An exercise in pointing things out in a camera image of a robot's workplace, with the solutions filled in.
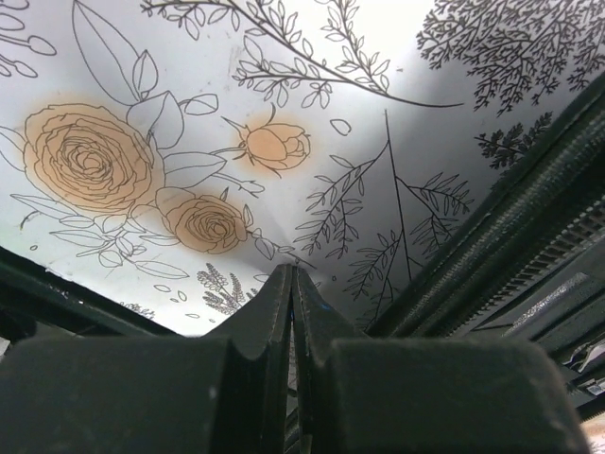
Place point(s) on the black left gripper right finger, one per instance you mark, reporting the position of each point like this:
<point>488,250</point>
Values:
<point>363,395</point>

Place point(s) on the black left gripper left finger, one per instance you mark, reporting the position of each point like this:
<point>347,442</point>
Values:
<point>224,392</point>

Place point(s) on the black zippered tool case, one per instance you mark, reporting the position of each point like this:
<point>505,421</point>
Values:
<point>543,223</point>

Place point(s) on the silver straight scissors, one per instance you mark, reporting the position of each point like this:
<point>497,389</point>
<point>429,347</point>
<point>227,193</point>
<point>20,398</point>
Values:
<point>545,304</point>

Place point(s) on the floral patterned table mat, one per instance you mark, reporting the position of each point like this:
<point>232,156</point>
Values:
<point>167,155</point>

